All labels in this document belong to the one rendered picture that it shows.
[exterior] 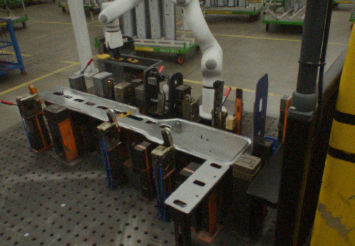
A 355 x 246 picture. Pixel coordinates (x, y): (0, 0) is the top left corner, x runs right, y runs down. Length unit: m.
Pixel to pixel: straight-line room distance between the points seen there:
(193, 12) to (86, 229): 1.23
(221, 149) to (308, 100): 0.95
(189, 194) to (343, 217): 0.60
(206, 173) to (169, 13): 4.83
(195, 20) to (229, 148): 0.80
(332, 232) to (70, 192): 1.31
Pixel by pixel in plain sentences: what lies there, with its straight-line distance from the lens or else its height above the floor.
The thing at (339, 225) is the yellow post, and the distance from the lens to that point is 0.66.
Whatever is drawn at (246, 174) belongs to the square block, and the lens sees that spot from 1.16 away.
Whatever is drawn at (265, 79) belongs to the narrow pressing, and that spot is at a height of 1.32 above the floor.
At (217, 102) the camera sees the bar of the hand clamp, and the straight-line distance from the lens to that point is 1.47.
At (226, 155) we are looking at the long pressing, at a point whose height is 1.00.
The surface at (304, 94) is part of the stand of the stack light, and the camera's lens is 0.41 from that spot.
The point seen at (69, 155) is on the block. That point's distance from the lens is 1.91.
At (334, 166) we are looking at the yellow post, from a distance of 0.59.
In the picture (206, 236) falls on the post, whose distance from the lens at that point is 1.39.
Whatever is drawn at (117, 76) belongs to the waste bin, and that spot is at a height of 0.25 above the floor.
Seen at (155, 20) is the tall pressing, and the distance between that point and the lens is 6.02.
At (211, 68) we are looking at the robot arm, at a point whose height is 1.14.
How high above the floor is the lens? 1.74
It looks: 27 degrees down
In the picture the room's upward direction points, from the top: 4 degrees counter-clockwise
